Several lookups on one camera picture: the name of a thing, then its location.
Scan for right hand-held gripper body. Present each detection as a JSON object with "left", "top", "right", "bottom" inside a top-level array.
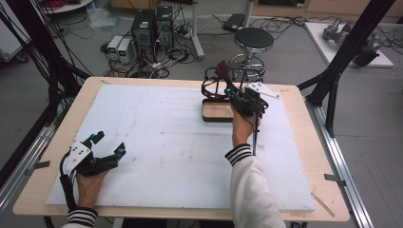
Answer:
[{"left": 227, "top": 82, "right": 280, "bottom": 119}]

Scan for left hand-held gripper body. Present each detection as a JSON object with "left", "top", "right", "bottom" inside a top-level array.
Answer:
[{"left": 60, "top": 140, "right": 121, "bottom": 178}]

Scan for dark red bow tie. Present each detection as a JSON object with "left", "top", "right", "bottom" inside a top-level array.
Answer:
[{"left": 201, "top": 60, "right": 237, "bottom": 100}]

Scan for black tray with wooden bottom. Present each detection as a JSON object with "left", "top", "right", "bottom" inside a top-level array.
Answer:
[{"left": 201, "top": 98, "right": 237, "bottom": 124}]

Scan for person's right hand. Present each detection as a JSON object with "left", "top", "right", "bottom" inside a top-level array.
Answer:
[{"left": 231, "top": 105, "right": 262, "bottom": 148}]

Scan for person's left hand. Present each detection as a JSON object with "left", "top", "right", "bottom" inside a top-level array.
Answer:
[{"left": 75, "top": 171, "right": 110, "bottom": 210}]

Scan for white foam mat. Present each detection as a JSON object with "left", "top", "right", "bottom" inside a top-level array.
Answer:
[{"left": 46, "top": 84, "right": 317, "bottom": 213}]

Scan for black round stool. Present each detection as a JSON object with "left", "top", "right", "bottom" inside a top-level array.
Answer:
[{"left": 228, "top": 27, "right": 276, "bottom": 84}]

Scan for light wooden table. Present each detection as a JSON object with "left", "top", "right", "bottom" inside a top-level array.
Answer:
[{"left": 12, "top": 76, "right": 351, "bottom": 222}]

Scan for black flat box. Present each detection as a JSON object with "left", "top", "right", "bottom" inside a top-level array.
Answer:
[{"left": 221, "top": 12, "right": 246, "bottom": 32}]

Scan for black computer tower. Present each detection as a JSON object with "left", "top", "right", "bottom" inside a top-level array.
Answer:
[
  {"left": 154, "top": 4, "right": 175, "bottom": 51},
  {"left": 130, "top": 9, "right": 157, "bottom": 62}
]

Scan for white power supply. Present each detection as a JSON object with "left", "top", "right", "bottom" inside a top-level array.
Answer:
[
  {"left": 117, "top": 37, "right": 134, "bottom": 65},
  {"left": 106, "top": 34, "right": 125, "bottom": 61}
]

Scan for white floor board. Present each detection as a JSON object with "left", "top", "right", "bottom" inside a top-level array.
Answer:
[{"left": 303, "top": 21, "right": 395, "bottom": 68}]

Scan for grey robot hand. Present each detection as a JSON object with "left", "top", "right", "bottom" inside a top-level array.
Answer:
[{"left": 322, "top": 17, "right": 384, "bottom": 53}]

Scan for clear plastic bag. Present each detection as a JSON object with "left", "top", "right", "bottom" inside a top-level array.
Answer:
[{"left": 86, "top": 6, "right": 122, "bottom": 30}]

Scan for white equipment case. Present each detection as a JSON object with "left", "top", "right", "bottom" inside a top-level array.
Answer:
[{"left": 0, "top": 17, "right": 31, "bottom": 63}]

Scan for round white table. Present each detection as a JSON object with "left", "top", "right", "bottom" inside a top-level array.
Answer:
[{"left": 40, "top": 0, "right": 93, "bottom": 15}]

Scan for light wooden cabinet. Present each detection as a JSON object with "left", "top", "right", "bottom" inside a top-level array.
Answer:
[{"left": 251, "top": 0, "right": 403, "bottom": 24}]

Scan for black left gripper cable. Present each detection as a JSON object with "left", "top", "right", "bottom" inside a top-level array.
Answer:
[{"left": 59, "top": 150, "right": 79, "bottom": 212}]

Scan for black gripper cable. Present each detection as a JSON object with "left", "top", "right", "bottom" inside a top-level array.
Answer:
[
  {"left": 251, "top": 107, "right": 259, "bottom": 157},
  {"left": 59, "top": 150, "right": 79, "bottom": 212}
]

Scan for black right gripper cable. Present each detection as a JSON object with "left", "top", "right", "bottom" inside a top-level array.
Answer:
[{"left": 251, "top": 107, "right": 259, "bottom": 157}]

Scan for metal table bracket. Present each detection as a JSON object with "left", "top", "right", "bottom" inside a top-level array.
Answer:
[
  {"left": 24, "top": 160, "right": 51, "bottom": 177},
  {"left": 323, "top": 173, "right": 347, "bottom": 187}
]

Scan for aluminium rail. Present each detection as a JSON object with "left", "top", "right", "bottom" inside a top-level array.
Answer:
[
  {"left": 0, "top": 104, "right": 70, "bottom": 212},
  {"left": 304, "top": 94, "right": 375, "bottom": 228}
]

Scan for tangle of floor cables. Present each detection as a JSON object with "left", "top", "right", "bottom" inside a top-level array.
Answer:
[{"left": 100, "top": 41, "right": 198, "bottom": 80}]

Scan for loose floor cables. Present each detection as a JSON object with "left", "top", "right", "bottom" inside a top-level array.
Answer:
[{"left": 250, "top": 14, "right": 403, "bottom": 44}]

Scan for black frame stand with cables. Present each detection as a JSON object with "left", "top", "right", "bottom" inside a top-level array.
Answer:
[{"left": 0, "top": 0, "right": 92, "bottom": 127}]

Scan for red cable bundle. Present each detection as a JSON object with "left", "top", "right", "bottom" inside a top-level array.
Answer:
[{"left": 46, "top": 0, "right": 66, "bottom": 10}]

